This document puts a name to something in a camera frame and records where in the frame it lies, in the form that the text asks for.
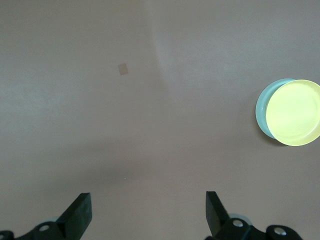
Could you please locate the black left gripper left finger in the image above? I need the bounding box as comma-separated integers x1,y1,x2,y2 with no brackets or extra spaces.
0,191,93,240

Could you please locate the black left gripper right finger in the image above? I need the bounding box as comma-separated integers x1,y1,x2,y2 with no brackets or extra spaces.
204,191,305,240

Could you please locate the pale green round plate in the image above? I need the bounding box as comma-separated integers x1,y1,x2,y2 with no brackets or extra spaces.
255,78,297,146

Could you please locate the yellow round plate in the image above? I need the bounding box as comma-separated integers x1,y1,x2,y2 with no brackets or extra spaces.
265,79,320,147

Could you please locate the brown tape square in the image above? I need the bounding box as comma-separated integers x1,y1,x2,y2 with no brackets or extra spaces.
117,63,130,76

